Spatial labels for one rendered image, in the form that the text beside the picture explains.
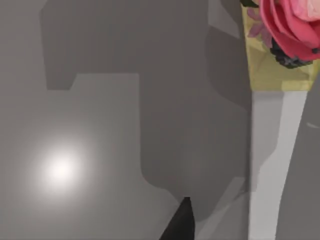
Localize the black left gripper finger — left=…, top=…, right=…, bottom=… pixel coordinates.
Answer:
left=158, top=196, right=196, bottom=240

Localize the yellow flowered plant pot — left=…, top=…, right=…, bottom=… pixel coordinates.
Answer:
left=240, top=0, right=319, bottom=91

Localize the pink flower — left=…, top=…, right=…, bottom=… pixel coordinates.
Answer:
left=258, top=0, right=320, bottom=62

